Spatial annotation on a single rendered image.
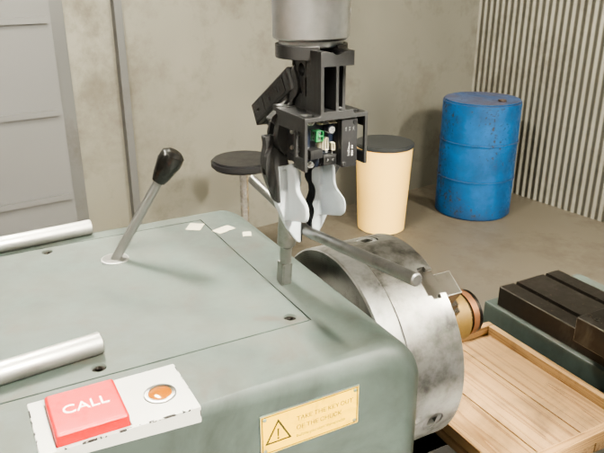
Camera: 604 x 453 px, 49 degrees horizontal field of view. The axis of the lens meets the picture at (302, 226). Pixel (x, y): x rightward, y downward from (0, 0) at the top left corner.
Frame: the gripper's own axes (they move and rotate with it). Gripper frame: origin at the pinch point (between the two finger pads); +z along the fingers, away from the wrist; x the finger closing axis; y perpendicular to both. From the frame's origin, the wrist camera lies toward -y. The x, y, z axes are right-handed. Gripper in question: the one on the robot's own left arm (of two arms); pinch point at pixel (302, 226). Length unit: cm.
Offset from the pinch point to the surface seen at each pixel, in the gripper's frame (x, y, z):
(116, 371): -22.7, 4.7, 8.9
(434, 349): 18.6, 2.2, 20.2
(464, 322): 33.4, -8.2, 25.4
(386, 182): 198, -259, 97
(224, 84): 115, -309, 37
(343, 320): 1.5, 6.7, 9.0
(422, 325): 17.7, 0.6, 17.3
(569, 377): 60, -8, 44
